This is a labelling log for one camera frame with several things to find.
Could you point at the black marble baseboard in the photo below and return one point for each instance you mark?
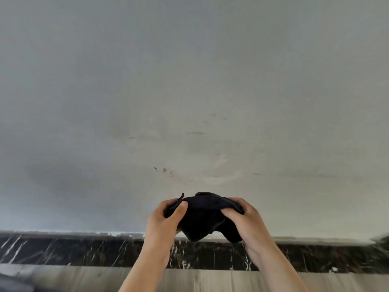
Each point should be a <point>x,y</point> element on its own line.
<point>91,250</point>

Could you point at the person's right thumb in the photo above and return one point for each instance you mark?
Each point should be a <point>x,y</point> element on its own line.
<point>232,216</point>

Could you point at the black cloth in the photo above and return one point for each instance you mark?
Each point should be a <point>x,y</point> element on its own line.
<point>205,217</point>

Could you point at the person's right hand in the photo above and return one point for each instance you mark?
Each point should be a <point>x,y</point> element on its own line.
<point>250,226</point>

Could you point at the person's right forearm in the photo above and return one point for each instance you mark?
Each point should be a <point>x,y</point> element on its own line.
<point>278,267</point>

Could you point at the person's left hand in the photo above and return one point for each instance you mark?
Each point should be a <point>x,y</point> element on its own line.
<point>159,224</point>

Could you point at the person's left forearm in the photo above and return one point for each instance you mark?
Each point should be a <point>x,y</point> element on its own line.
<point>146,267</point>

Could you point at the person's left thumb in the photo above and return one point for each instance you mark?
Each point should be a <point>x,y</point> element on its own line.
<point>179,214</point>

